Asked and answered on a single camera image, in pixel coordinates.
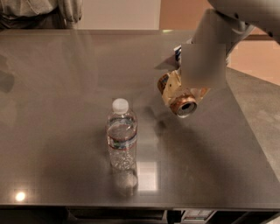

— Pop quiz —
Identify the label plate under table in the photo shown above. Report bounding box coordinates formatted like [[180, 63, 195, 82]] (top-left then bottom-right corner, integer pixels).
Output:
[[184, 209, 214, 221]]

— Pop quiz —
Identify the blue crumpled chip bag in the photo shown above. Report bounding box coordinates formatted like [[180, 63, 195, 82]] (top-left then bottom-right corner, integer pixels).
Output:
[[174, 45, 182, 67]]

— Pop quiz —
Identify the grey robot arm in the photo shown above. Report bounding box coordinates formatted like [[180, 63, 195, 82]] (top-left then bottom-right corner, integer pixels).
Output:
[[157, 0, 280, 111]]

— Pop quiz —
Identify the clear plastic water bottle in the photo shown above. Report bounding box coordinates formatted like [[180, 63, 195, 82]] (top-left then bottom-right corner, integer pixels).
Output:
[[106, 98, 137, 171]]

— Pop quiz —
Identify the orange soda can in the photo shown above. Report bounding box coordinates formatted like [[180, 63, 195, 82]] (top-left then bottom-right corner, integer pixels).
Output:
[[157, 71, 197, 118]]

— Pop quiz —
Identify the person in grey sweater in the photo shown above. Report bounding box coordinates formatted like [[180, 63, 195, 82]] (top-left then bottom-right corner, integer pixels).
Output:
[[0, 0, 83, 30]]

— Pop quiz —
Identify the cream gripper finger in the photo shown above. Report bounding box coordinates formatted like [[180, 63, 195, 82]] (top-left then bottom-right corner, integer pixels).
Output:
[[196, 87, 210, 103], [161, 70, 188, 106]]

